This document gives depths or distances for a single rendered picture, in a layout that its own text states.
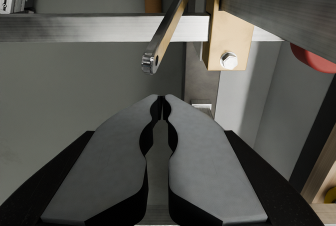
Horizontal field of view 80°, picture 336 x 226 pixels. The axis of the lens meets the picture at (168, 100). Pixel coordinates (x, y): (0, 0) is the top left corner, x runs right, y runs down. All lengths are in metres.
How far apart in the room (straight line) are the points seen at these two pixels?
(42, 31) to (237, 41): 0.23
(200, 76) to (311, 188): 0.29
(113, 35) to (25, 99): 1.33
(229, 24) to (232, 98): 0.36
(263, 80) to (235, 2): 0.42
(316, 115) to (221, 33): 0.28
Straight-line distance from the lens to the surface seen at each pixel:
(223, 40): 0.26
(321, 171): 0.42
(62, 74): 1.36
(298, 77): 0.51
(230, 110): 0.61
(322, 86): 0.45
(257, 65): 0.57
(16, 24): 0.31
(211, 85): 0.47
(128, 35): 0.26
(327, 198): 0.44
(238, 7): 0.19
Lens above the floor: 1.11
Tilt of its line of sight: 60 degrees down
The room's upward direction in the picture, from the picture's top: 180 degrees counter-clockwise
